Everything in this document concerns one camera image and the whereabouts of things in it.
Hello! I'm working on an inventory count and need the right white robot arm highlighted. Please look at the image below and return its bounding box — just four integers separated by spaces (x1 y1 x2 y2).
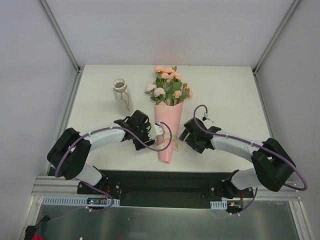
179 118 294 199

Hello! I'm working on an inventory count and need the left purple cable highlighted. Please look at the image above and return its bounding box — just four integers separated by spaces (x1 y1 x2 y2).
54 121 173 179

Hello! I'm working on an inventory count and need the pink flower bunch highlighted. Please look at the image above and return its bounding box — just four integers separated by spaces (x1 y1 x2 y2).
144 66 193 107

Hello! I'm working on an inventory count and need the right aluminium frame post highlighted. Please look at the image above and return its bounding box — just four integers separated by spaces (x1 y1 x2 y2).
252 0 303 76

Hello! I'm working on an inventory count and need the left white cable duct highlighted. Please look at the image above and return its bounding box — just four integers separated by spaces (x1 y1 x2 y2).
42 196 120 208

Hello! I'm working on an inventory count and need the left aluminium frame post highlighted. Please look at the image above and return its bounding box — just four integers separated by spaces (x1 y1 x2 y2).
38 0 85 74

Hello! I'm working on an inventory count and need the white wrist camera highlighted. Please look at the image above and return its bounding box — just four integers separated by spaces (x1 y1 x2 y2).
150 122 165 138
202 112 214 124

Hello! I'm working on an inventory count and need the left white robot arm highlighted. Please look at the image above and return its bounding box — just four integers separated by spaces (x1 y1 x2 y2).
58 110 156 195

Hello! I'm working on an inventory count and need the right white cable duct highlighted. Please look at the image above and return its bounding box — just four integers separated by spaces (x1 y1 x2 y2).
210 200 228 210

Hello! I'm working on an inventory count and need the white cable duct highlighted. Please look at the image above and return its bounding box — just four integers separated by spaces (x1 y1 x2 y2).
42 196 120 208
210 200 228 210

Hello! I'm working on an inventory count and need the white ribbed ceramic vase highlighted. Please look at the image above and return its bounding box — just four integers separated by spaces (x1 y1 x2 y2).
112 78 134 116

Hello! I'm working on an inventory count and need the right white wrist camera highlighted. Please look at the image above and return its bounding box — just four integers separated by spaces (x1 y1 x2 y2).
202 112 214 124

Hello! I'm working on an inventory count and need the aluminium front rail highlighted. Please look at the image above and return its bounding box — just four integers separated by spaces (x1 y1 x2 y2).
31 174 83 196

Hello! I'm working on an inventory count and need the aluminium frame post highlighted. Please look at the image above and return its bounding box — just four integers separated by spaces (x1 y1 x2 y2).
38 0 85 74
252 0 303 76

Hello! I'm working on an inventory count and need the red black object corner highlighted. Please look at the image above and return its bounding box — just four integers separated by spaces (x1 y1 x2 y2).
24 215 51 240

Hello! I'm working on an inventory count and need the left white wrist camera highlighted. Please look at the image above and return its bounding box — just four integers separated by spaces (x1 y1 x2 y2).
150 122 165 138

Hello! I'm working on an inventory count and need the cream printed ribbon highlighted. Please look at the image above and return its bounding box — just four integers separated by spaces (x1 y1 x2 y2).
120 134 183 154

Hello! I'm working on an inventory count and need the pink wrapping paper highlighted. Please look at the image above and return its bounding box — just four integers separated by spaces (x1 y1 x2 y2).
154 102 184 164

